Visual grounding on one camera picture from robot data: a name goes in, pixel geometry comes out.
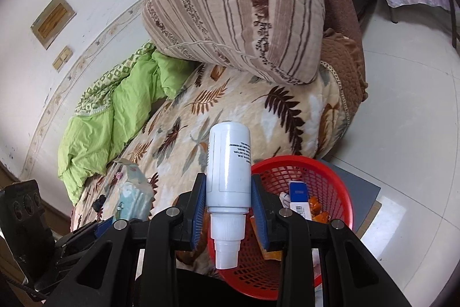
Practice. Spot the beige wall panel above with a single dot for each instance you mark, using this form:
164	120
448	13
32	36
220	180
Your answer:
52	19

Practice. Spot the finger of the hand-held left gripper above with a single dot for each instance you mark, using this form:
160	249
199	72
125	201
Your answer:
105	226

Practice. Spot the beige wall switch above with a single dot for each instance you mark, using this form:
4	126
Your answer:
63	57

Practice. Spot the green patterned quilt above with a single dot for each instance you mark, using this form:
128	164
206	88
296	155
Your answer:
104	87

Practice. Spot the striped floral cushion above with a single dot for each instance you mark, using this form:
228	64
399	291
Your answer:
233	5

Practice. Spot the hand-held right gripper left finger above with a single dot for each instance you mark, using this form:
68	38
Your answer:
199	215

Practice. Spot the brown fringed throw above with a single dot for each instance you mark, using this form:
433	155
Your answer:
345	69

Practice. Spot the orange snack bag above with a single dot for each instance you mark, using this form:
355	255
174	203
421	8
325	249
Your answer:
318	211

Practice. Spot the light blue tissue packet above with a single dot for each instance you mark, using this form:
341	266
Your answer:
134	192

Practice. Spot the red plastic basket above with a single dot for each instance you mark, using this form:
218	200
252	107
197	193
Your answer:
280	170

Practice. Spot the green duvet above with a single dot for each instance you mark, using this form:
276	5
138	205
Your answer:
122	112

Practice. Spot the white spray bottle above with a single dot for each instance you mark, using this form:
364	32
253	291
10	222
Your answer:
228	163

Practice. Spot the blue and white box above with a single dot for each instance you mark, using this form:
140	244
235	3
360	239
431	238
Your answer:
299	191

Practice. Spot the grey floor board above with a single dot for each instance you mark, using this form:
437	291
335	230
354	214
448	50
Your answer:
361	190

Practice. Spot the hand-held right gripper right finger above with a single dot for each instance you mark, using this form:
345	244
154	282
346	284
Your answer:
259	217

